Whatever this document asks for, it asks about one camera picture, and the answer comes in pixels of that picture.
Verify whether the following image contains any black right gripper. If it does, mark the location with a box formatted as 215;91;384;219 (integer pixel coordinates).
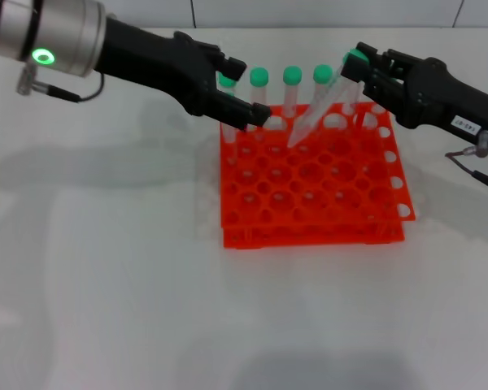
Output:
340;41;488;158

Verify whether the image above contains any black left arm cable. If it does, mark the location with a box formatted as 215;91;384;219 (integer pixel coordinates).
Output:
16;64;106;103

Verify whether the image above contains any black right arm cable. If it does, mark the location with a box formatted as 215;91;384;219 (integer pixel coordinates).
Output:
445;130;488;192

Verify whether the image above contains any orange plastic test tube rack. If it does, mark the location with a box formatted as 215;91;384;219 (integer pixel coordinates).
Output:
219;101;416;249

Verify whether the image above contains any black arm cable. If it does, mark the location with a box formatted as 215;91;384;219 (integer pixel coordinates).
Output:
16;64;106;103
445;130;488;192

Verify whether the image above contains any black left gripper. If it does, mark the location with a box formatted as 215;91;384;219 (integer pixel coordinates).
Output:
94;15;273;132

